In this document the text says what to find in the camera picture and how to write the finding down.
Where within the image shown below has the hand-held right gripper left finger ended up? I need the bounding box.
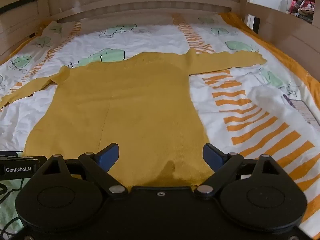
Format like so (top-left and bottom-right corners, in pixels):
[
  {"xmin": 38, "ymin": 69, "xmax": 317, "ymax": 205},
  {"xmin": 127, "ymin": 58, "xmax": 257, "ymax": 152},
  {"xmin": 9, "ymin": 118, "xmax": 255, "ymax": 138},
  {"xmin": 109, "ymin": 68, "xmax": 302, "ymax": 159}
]
[{"xmin": 41, "ymin": 143, "xmax": 128, "ymax": 194}]

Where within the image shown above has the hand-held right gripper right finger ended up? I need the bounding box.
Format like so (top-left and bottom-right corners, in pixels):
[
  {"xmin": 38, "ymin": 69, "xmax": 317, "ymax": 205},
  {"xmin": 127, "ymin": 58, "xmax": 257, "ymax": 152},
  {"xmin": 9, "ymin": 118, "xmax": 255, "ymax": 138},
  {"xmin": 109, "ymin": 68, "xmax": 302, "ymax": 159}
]
[{"xmin": 194, "ymin": 143, "xmax": 287, "ymax": 194}]

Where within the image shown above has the yellow knit sweater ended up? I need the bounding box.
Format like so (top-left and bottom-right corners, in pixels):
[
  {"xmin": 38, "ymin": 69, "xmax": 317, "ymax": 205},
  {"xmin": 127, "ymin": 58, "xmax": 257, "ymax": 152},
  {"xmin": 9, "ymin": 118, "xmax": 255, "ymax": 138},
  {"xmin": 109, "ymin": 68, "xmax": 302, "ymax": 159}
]
[{"xmin": 0, "ymin": 48, "xmax": 267, "ymax": 187}]

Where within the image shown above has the white printed bedsheet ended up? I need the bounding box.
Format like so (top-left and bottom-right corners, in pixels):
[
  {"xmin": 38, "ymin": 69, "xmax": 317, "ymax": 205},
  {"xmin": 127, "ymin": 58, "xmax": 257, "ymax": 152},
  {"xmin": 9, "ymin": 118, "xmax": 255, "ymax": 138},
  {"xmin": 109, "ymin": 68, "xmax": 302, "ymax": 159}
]
[{"xmin": 0, "ymin": 12, "xmax": 320, "ymax": 240}]

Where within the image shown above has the orange mattress sheet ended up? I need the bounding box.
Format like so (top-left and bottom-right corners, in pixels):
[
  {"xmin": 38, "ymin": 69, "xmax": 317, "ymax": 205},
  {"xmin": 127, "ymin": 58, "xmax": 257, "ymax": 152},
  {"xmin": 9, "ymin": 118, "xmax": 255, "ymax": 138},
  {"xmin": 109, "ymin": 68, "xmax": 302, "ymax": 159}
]
[{"xmin": 220, "ymin": 12, "xmax": 320, "ymax": 100}]

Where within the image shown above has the red patterned bag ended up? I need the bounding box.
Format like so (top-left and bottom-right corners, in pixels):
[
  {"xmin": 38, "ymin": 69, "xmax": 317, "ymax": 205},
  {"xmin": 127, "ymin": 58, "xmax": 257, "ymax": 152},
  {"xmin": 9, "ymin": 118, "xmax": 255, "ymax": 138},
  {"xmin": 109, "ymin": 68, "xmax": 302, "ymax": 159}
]
[{"xmin": 286, "ymin": 0, "xmax": 316, "ymax": 24}]

